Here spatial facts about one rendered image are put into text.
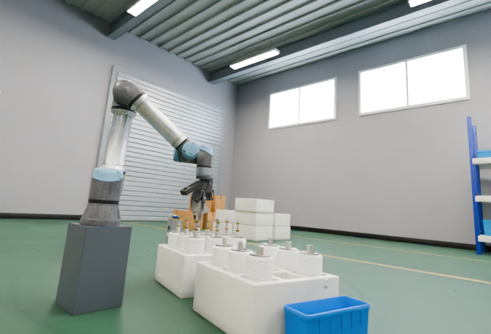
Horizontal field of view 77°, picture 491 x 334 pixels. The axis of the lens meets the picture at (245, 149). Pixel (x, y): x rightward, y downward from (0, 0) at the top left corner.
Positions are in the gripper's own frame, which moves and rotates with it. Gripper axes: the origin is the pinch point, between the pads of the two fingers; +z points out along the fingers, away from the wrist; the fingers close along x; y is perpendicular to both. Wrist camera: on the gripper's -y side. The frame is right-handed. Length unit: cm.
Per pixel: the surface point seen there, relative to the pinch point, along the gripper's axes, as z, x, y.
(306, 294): 21, -62, 1
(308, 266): 14, -59, 7
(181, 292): 32.0, -5.5, -8.6
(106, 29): -347, 495, 112
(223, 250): 10.7, -32.0, -10.6
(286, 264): 15, -48, 9
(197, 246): 13.2, -4.4, -1.1
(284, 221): 9, 152, 281
